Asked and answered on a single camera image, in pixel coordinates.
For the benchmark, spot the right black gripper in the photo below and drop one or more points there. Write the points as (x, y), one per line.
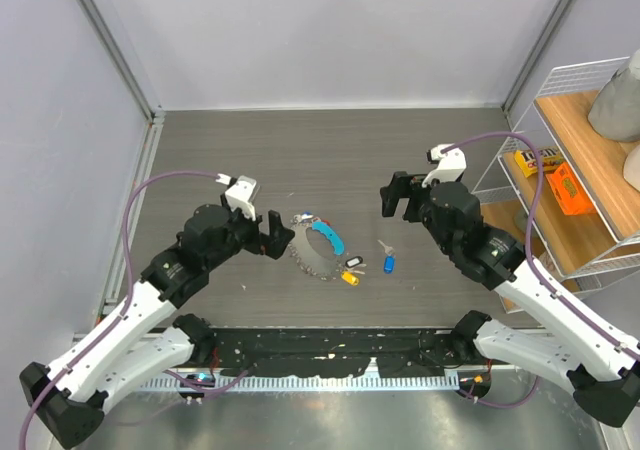
(404, 185)

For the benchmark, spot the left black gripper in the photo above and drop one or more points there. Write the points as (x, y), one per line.
(271, 244)

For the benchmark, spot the large silver keyring with keys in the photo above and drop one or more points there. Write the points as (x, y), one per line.
(320, 252)

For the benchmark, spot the silver key with blue tag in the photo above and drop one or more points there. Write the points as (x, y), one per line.
(390, 258)

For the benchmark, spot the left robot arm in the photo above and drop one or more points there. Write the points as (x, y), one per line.
(73, 394)

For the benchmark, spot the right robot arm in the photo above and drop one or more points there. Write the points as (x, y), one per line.
(592, 360)

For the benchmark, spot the yellow candy bag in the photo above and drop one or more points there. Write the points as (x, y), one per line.
(539, 161)

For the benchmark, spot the orange candy box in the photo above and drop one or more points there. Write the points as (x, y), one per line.
(569, 193)

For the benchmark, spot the grey stone-like object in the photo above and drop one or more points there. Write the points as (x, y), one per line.
(615, 111)

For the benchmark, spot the white rounded object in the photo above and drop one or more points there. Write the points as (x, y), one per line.
(631, 168)

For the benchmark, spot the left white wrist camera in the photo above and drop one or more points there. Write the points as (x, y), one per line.
(240, 195)

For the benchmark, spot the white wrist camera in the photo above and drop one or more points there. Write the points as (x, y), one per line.
(450, 165)
(240, 195)

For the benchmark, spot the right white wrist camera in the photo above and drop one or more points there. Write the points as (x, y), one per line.
(450, 165)

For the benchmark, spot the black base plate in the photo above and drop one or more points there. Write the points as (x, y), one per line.
(334, 352)

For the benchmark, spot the white wire shelf rack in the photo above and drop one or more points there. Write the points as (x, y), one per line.
(586, 223)

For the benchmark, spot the white slotted cable duct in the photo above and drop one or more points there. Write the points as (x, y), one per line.
(368, 382)

